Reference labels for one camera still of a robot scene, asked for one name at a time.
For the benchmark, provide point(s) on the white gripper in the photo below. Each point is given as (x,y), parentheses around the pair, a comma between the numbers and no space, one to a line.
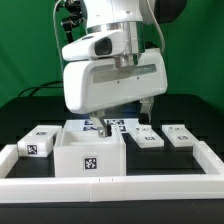
(93,81)

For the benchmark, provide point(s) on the white door panel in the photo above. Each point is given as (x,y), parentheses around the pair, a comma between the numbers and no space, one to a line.
(178,135)
(146,137)

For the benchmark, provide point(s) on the white cabinet body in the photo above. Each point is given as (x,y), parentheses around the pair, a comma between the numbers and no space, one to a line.
(85,154)

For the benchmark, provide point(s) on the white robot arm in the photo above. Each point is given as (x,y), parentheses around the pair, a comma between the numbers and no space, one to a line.
(130,16)

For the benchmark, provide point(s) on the white cabinet top block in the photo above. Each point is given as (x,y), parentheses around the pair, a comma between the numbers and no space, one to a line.
(38,142)

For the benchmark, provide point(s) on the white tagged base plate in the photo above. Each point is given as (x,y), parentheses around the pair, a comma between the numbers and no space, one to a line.
(87,125)

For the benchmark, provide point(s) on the white U-shaped workspace frame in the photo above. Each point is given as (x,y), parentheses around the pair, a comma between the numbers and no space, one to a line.
(208,185)

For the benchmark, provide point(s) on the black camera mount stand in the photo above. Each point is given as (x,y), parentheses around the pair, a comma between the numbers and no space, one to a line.
(75,18)

